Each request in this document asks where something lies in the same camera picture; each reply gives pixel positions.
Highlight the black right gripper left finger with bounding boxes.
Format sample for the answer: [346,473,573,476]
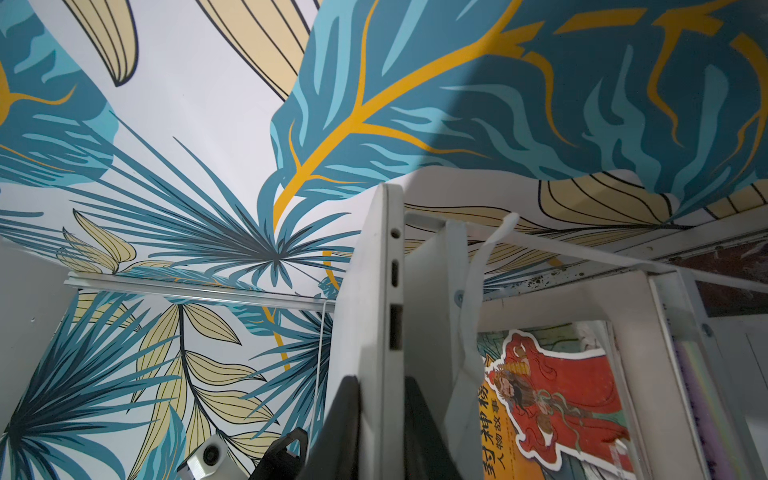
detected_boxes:
[298,376,361,480]

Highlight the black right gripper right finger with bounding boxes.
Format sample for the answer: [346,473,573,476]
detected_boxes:
[404,376,461,480]

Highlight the white metal shelf rack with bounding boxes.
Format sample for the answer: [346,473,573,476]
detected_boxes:
[403,203,768,480]

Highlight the orange illustrated book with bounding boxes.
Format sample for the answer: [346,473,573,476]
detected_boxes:
[477,323,640,479]

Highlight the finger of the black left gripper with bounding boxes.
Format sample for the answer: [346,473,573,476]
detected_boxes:
[249,428,309,480]

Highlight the silver laptop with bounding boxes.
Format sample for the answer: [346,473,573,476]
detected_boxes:
[325,183,405,479]

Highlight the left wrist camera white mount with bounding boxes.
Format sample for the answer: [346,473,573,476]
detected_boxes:
[176,435,248,480]

